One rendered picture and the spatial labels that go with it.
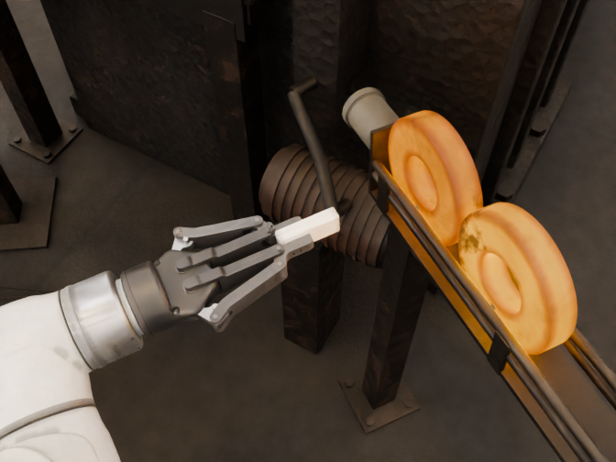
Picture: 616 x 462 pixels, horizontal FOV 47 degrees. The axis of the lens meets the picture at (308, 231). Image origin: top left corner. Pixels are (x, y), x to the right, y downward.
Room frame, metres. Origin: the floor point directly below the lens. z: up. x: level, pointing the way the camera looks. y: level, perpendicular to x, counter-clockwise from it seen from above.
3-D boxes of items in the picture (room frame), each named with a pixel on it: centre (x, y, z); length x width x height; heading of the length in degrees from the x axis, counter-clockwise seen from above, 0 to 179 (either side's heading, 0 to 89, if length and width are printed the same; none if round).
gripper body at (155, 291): (0.36, 0.14, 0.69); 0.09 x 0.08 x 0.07; 115
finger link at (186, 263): (0.40, 0.09, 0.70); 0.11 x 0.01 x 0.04; 116
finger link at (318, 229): (0.42, 0.00, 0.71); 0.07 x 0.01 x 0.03; 115
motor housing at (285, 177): (0.63, -0.04, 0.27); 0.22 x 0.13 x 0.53; 60
